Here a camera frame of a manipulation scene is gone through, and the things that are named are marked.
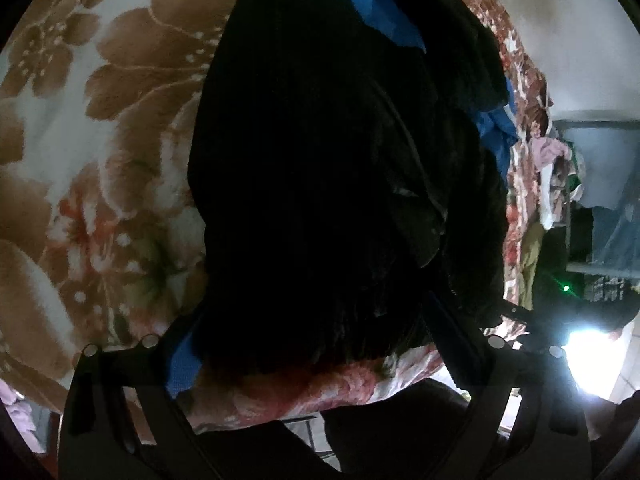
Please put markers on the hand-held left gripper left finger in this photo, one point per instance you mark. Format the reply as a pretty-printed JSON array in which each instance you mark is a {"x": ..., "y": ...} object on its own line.
[{"x": 180, "y": 370}]

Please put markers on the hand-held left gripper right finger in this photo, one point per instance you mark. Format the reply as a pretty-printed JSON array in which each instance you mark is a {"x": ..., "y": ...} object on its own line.
[{"x": 445, "y": 342}]

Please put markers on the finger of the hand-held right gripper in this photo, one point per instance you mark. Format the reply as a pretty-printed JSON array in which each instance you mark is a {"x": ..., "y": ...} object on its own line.
[{"x": 510, "y": 316}]

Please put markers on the blue and black hooded jacket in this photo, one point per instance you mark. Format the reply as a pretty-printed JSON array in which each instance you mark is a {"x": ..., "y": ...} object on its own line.
[{"x": 325, "y": 160}]

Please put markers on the white pillow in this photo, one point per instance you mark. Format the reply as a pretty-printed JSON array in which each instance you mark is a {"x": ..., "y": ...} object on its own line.
[{"x": 550, "y": 195}]

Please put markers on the green cloth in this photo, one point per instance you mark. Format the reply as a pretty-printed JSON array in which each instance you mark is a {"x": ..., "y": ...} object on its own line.
[{"x": 577, "y": 170}]

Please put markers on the blue mosquito net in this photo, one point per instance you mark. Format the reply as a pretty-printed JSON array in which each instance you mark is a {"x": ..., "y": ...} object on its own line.
[{"x": 615, "y": 170}]

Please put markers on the pink floral cloth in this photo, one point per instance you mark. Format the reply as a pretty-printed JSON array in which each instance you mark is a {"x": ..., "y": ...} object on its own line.
[{"x": 17, "y": 410}]

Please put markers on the floral fleece blanket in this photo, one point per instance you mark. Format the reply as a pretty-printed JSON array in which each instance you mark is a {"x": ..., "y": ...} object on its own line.
[{"x": 100, "y": 110}]

